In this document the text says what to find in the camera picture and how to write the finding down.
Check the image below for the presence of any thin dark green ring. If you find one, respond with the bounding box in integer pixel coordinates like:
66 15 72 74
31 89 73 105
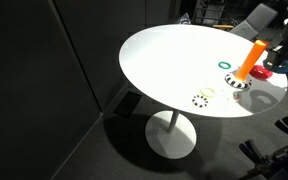
217 60 232 71

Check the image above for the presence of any big black white striped ring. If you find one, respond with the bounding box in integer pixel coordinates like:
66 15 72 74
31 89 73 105
224 72 253 91

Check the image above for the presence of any grey chair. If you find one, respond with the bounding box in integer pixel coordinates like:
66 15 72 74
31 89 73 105
229 2 279 42

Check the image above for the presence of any small black white striped ring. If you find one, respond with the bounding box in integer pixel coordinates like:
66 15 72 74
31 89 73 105
191 94 209 109

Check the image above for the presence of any yellow bar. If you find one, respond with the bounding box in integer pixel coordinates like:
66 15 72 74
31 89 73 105
212 23 235 31

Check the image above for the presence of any big red ring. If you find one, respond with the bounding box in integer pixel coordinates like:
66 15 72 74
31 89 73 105
249 64 274 81

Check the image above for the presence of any big blue ring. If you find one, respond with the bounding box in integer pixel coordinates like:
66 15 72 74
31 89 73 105
271 59 288 75

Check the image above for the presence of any clear plastic ring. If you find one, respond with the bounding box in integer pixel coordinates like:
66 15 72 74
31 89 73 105
231 90 242 101

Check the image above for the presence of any dark metal rack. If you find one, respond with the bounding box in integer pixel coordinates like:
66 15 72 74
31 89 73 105
191 0 229 26

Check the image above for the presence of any white table pedestal base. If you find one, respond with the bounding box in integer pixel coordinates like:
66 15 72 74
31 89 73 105
144 109 198 160

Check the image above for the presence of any orange stake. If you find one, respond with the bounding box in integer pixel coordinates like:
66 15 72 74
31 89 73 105
234 39 269 82

